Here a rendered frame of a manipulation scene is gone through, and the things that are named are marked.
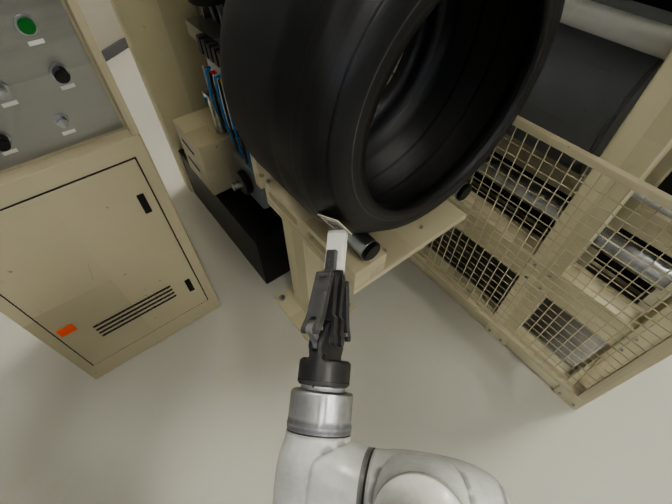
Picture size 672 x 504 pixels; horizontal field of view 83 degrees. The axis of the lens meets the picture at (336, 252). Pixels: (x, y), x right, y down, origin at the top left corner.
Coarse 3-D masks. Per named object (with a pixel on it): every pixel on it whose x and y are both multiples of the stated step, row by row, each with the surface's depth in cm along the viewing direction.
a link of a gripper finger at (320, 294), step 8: (328, 272) 55; (320, 280) 55; (328, 280) 55; (312, 288) 55; (320, 288) 54; (328, 288) 54; (312, 296) 54; (320, 296) 54; (328, 296) 54; (312, 304) 53; (320, 304) 53; (312, 312) 53; (320, 312) 52; (304, 320) 52; (320, 320) 52; (304, 328) 51; (312, 328) 51; (320, 328) 52
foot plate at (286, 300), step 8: (288, 288) 175; (280, 296) 171; (288, 296) 173; (280, 304) 170; (288, 304) 170; (296, 304) 170; (352, 304) 170; (288, 312) 167; (296, 312) 167; (304, 312) 167; (296, 320) 165; (304, 336) 160
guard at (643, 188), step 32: (544, 160) 87; (512, 192) 98; (608, 192) 79; (640, 192) 74; (544, 224) 96; (416, 256) 148; (480, 256) 120; (544, 256) 100; (576, 256) 92; (576, 320) 102; (544, 352) 119; (608, 384) 103
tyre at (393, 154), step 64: (256, 0) 46; (320, 0) 40; (384, 0) 39; (448, 0) 78; (512, 0) 69; (256, 64) 48; (320, 64) 42; (384, 64) 43; (448, 64) 85; (512, 64) 75; (256, 128) 55; (320, 128) 46; (384, 128) 92; (448, 128) 87; (320, 192) 55; (384, 192) 85; (448, 192) 77
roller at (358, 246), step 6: (348, 234) 76; (354, 234) 76; (360, 234) 75; (366, 234) 76; (348, 240) 76; (354, 240) 75; (360, 240) 75; (366, 240) 74; (372, 240) 75; (354, 246) 76; (360, 246) 74; (366, 246) 74; (372, 246) 74; (378, 246) 75; (360, 252) 75; (366, 252) 74; (372, 252) 75; (366, 258) 75; (372, 258) 77
